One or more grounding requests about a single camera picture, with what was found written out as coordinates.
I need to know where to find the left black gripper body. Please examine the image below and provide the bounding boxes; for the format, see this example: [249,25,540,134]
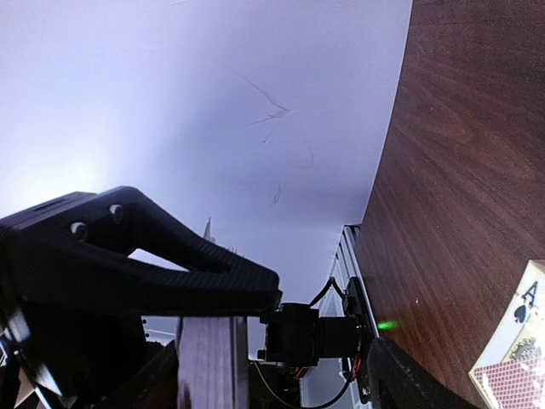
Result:
[1,297,147,408]

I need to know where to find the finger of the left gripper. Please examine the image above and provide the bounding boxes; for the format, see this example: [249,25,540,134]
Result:
[1,187,282,317]

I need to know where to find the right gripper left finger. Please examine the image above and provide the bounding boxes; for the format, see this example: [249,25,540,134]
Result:
[100,341,178,409]

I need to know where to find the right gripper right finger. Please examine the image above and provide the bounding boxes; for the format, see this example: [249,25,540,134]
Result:
[367,338,474,409]

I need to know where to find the red backed card deck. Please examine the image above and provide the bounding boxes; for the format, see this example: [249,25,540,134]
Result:
[175,317,250,408]

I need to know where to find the front aluminium rail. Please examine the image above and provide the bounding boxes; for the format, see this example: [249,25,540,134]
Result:
[299,225,372,409]

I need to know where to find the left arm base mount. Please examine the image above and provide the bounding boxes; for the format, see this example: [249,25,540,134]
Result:
[253,276,376,408]

